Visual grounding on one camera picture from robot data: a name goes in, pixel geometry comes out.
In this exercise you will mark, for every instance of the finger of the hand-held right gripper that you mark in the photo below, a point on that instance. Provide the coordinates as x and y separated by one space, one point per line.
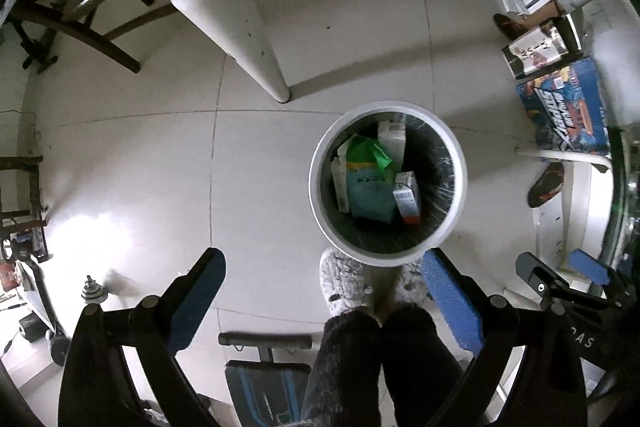
537 274
590 264

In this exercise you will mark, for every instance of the small orange and white box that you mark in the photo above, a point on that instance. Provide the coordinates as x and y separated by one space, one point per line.
407 202

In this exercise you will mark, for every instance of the green and teal packet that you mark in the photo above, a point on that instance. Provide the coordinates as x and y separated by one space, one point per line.
370 197

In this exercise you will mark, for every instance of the dark wooden chair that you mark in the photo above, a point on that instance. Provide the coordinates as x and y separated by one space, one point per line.
100 22

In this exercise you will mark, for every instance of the blue printed box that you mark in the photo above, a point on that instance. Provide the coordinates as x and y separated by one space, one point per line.
565 107

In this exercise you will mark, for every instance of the white carton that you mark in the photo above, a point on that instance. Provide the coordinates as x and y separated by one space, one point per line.
392 142

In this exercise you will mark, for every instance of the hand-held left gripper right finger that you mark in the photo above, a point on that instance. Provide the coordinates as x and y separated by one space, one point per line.
450 302

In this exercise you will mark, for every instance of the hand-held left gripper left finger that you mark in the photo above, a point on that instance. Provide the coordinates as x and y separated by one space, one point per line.
200 297

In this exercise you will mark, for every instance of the white round trash bin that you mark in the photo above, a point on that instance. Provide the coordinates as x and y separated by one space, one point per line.
319 187

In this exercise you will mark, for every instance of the small dumbbell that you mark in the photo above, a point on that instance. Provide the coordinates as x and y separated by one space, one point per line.
92 292

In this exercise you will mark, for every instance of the white wheeled cart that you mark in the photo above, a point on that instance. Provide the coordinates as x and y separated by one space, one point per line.
42 302

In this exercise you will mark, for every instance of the grey fuzzy slipper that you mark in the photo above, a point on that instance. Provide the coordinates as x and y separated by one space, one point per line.
345 282

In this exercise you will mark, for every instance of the dark red patterned shoe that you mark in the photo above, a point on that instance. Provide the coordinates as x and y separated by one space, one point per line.
545 184
509 26

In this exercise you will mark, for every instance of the black white printed box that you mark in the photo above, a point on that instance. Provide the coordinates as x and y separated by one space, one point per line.
540 47

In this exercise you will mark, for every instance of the black and blue weight bench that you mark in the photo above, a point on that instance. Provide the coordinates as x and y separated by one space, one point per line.
265 377

